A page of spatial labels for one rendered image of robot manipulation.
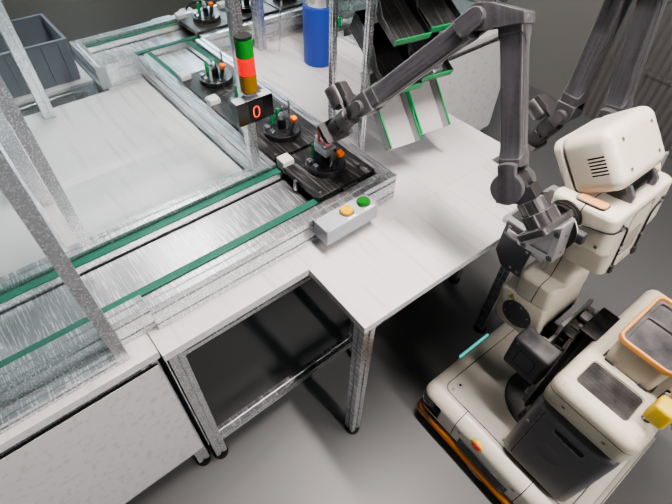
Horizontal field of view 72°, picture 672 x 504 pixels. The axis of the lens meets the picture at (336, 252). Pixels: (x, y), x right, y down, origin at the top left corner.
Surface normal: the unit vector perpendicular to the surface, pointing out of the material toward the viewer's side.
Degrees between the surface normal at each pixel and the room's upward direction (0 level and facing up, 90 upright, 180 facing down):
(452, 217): 0
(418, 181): 0
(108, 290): 0
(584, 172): 90
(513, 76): 73
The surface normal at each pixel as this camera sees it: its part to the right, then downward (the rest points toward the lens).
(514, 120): -0.57, 0.37
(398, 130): 0.37, -0.01
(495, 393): 0.02, -0.67
